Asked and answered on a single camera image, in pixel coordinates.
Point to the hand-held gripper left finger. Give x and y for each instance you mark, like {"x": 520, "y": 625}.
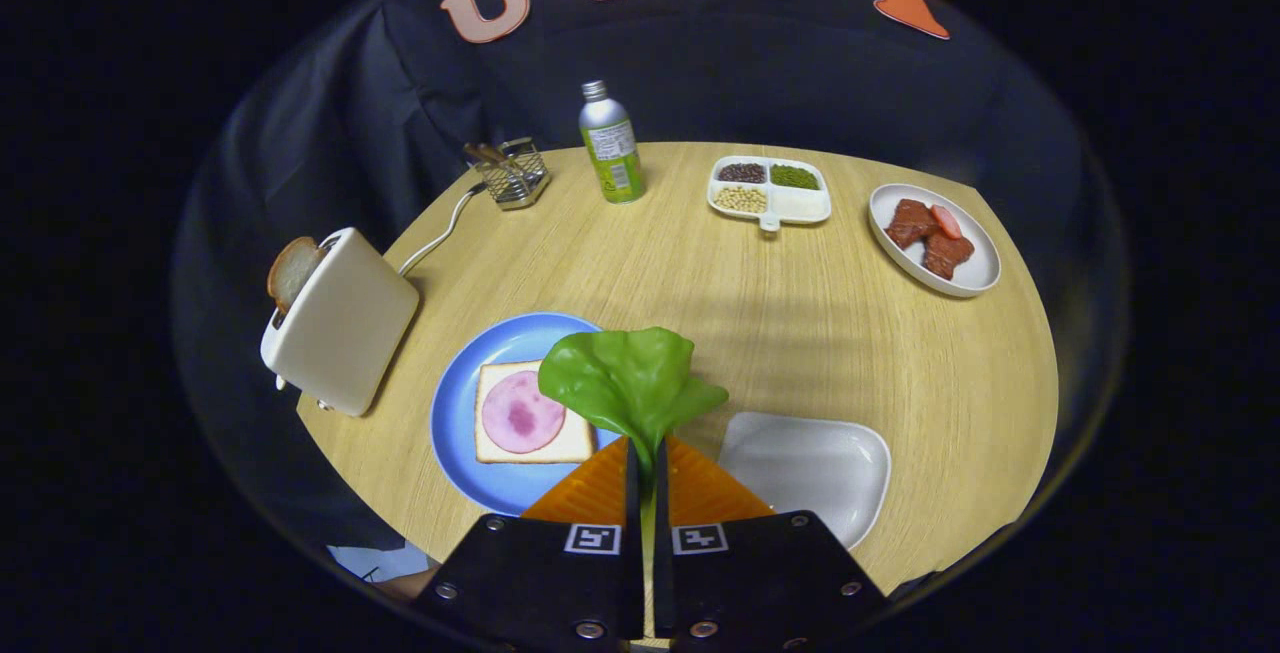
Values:
{"x": 540, "y": 573}

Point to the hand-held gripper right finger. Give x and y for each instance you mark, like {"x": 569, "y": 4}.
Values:
{"x": 760, "y": 573}

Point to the green lettuce leaf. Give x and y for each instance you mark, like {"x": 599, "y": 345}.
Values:
{"x": 620, "y": 373}

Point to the toasted bread slice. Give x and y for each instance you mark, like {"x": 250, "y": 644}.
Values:
{"x": 290, "y": 273}

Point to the white rectangular plate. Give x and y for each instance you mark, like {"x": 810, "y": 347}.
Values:
{"x": 810, "y": 468}

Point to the white bread slice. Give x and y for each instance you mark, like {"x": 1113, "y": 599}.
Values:
{"x": 490, "y": 448}

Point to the pink ham slice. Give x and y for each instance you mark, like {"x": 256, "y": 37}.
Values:
{"x": 520, "y": 413}

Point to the blue plate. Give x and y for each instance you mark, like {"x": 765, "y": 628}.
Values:
{"x": 455, "y": 413}

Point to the white toaster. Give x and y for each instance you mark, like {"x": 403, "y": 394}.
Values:
{"x": 345, "y": 333}

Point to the brown meat piece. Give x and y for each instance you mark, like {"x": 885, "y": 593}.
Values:
{"x": 908, "y": 223}
{"x": 945, "y": 255}

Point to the white divided dish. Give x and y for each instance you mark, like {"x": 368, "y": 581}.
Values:
{"x": 800, "y": 205}

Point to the white round plate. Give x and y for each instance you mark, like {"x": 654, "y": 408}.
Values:
{"x": 975, "y": 268}

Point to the yellow soybeans pile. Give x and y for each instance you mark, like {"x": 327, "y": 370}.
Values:
{"x": 741, "y": 198}

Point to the pink sausage slice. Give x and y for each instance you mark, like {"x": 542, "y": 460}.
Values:
{"x": 946, "y": 221}

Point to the green beans pile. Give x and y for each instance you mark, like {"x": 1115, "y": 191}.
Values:
{"x": 794, "y": 176}

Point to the dark red beans pile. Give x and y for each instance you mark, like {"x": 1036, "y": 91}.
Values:
{"x": 741, "y": 172}

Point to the green drink bottle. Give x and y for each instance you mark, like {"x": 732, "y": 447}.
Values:
{"x": 612, "y": 153}

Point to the black backdrop cloth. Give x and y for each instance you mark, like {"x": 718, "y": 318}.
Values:
{"x": 350, "y": 113}

